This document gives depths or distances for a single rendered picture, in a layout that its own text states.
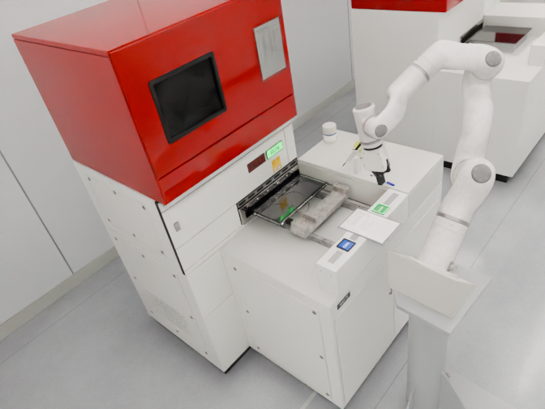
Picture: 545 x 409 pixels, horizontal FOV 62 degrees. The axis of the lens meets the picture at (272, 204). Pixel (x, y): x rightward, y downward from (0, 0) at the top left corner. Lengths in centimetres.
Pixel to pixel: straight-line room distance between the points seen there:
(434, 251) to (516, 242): 165
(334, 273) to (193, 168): 67
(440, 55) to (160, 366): 217
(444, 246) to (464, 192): 20
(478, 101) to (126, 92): 121
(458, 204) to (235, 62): 99
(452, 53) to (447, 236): 65
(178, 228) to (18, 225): 157
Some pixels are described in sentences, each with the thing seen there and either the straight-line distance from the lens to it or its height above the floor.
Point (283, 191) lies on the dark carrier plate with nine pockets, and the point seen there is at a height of 90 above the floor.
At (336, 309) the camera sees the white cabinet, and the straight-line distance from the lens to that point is 183.
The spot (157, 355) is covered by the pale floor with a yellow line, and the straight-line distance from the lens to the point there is 291.
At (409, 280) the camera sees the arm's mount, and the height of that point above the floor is 91.
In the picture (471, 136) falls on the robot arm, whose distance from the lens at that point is 179.
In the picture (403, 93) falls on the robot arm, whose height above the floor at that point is 145.
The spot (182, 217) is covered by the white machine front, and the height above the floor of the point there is 110.
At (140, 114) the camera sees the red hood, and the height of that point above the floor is 159.
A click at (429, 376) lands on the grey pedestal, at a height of 33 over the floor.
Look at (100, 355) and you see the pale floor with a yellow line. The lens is 308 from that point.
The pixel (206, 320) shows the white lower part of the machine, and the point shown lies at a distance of 227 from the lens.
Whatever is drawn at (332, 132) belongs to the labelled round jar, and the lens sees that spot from 241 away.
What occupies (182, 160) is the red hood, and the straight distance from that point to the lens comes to 176.
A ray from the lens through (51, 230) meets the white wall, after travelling 338.
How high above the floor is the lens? 218
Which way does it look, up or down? 36 degrees down
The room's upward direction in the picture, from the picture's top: 12 degrees counter-clockwise
